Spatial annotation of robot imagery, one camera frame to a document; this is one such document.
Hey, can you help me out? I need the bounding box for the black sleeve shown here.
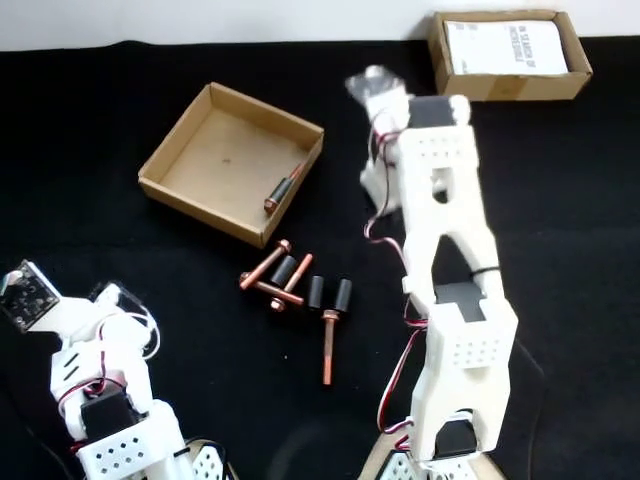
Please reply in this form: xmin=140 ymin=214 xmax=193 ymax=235
xmin=326 ymin=278 xmax=354 ymax=315
xmin=269 ymin=256 xmax=298 ymax=292
xmin=306 ymin=274 xmax=327 ymax=312

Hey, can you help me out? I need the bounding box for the copper bolt in black sleeve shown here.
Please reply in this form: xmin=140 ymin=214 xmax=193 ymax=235
xmin=262 ymin=163 xmax=306 ymax=217

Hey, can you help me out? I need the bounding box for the open brown cardboard box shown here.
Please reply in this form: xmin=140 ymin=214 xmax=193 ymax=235
xmin=137 ymin=81 xmax=326 ymax=250

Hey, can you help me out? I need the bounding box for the cardboard box holding booklet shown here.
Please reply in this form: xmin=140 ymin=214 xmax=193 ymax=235
xmin=427 ymin=9 xmax=594 ymax=103

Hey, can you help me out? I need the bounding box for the white printed booklet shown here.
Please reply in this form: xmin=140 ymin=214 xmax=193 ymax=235
xmin=444 ymin=19 xmax=572 ymax=78

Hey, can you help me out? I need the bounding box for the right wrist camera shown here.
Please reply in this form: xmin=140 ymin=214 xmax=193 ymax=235
xmin=344 ymin=65 xmax=407 ymax=107

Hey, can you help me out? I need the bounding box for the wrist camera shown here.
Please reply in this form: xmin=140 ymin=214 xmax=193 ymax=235
xmin=344 ymin=65 xmax=407 ymax=107
xmin=0 ymin=259 xmax=61 ymax=335

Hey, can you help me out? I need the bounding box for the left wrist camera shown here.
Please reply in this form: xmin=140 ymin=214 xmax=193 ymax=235
xmin=0 ymin=259 xmax=61 ymax=335

